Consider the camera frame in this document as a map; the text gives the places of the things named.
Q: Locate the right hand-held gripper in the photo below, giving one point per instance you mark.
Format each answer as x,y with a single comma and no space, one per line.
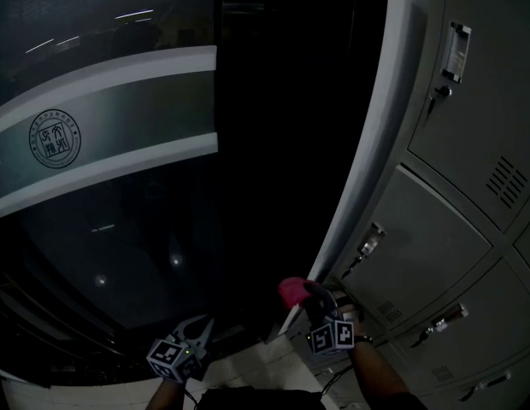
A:
333,337

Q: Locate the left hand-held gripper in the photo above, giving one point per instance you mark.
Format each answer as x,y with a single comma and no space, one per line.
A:
171,359

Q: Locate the red cleaning cloth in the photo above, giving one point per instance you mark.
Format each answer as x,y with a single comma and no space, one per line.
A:
290,293

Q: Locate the person's left forearm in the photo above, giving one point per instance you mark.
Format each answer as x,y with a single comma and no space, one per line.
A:
162,397

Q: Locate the person's right forearm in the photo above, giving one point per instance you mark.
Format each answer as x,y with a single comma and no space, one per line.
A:
376,374

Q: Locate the glass door with frosted band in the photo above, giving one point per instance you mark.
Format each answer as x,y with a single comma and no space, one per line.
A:
98,113

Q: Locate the person's right hand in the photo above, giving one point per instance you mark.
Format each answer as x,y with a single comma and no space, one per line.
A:
350,308

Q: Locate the black wrist band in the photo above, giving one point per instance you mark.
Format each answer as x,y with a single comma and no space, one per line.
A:
364,338

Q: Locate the person's black top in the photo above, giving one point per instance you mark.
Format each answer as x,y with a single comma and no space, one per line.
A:
256,400

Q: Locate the grey metal locker cabinet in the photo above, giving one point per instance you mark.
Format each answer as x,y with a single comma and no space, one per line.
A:
461,122

